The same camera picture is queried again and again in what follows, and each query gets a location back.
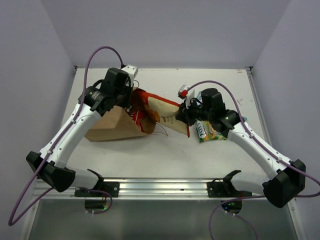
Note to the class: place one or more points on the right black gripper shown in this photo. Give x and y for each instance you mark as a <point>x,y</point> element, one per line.
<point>184,115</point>

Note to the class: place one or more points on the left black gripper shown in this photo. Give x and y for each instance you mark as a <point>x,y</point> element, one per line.
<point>126,103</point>

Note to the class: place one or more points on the red cassava chips bag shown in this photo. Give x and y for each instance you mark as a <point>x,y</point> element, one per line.
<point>139,118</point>

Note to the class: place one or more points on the red orange snack bag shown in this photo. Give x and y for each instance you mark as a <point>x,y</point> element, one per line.
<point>158,110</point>

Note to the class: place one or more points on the brown paper bag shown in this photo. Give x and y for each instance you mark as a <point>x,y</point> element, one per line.
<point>114,125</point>

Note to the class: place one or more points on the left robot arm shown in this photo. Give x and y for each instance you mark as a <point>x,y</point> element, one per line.
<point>51,163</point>

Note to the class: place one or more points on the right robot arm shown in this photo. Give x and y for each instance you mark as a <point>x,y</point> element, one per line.
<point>284,178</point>

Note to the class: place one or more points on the mint green Fox's candy bag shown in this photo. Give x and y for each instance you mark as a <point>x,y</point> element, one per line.
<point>199,96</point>

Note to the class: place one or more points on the yellow green Fox's candy bag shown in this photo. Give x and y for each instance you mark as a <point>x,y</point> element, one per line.
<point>206,132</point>

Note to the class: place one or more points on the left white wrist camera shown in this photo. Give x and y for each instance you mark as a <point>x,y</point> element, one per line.
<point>131,70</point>

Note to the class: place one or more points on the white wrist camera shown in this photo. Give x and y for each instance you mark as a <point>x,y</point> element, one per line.
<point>186,95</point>
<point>131,70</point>

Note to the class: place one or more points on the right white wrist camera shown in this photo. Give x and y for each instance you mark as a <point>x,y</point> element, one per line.
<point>186,95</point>

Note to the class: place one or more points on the aluminium right side rail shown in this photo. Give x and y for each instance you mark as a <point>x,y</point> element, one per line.
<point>260,112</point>

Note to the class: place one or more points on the aluminium rail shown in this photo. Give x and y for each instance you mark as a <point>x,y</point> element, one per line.
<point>141,189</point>
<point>260,112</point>

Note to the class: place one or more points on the aluminium front rail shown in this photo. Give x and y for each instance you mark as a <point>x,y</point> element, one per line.
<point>141,189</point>

